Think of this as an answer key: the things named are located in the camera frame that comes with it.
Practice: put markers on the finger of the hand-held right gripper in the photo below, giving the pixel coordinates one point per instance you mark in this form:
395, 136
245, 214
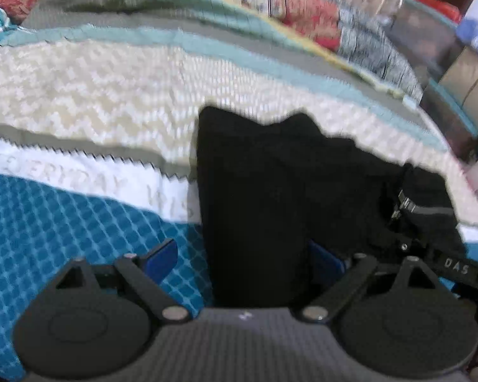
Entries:
424, 209

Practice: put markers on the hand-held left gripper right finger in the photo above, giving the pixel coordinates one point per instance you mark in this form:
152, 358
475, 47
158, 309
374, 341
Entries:
324, 262

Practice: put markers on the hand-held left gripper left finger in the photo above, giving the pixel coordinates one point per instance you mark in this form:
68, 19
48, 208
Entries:
161, 260

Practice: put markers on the black pants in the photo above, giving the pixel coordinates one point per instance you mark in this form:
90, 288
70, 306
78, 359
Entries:
283, 191

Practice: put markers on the cardboard box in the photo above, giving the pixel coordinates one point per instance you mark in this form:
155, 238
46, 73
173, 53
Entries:
464, 83

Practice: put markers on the blue white patterned blanket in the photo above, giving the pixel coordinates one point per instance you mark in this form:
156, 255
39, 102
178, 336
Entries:
378, 55

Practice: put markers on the storage box with teal lid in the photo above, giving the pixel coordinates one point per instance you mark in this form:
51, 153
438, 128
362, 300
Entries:
426, 36

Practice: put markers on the patchwork quilt bedspread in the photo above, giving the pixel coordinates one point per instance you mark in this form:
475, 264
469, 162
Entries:
103, 87

